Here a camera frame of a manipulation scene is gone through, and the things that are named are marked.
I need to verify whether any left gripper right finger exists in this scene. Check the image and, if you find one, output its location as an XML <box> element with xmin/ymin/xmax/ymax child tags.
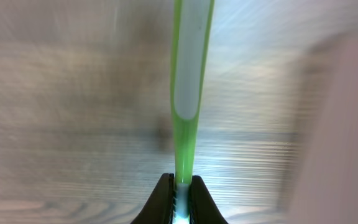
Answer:
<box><xmin>189</xmin><ymin>175</ymin><xmax>227</xmax><ymax>224</ymax></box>

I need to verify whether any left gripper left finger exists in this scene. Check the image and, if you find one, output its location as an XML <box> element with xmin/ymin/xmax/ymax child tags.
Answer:
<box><xmin>131</xmin><ymin>173</ymin><xmax>174</xmax><ymax>224</ymax></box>

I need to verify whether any green white toothbrush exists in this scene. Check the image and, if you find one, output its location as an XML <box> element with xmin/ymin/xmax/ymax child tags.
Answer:
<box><xmin>170</xmin><ymin>0</ymin><xmax>214</xmax><ymax>223</ymax></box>

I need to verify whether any white cardboard box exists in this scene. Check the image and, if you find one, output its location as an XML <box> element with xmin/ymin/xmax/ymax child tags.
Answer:
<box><xmin>281</xmin><ymin>34</ymin><xmax>358</xmax><ymax>223</ymax></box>

